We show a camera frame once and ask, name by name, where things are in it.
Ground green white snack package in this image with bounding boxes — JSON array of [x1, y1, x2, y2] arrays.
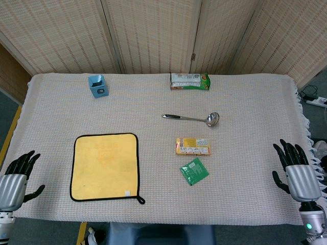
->
[[170, 72, 211, 91]]

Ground green foil sachet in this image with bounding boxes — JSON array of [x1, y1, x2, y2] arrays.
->
[[179, 157, 210, 187]]

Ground black white cable bundle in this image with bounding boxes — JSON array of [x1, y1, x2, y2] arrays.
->
[[84, 227, 107, 245]]

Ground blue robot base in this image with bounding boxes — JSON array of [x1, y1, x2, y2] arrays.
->
[[106, 222, 217, 245]]

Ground white woven tablecloth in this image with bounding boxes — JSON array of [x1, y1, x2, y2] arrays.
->
[[0, 72, 327, 227]]

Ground yellow flat cardboard box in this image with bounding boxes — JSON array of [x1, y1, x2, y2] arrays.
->
[[175, 137, 212, 157]]

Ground small blue cardboard box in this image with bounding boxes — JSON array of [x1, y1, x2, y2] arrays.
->
[[87, 74, 110, 99]]

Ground white shoe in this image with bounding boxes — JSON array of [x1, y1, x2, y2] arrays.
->
[[313, 140, 327, 159]]

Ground beige woven folding screen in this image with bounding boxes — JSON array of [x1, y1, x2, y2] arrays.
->
[[0, 0, 327, 89]]

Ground white power strip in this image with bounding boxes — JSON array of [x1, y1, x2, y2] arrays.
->
[[306, 96, 327, 107]]

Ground yellow cloth with black trim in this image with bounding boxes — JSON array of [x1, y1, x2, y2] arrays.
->
[[69, 132, 146, 205]]

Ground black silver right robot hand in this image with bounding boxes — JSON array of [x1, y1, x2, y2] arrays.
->
[[272, 139, 322, 204]]

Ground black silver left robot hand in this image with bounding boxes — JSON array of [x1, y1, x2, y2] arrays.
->
[[0, 150, 46, 212]]

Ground steel ladle with black grip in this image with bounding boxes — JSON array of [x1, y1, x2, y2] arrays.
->
[[161, 112, 220, 128]]

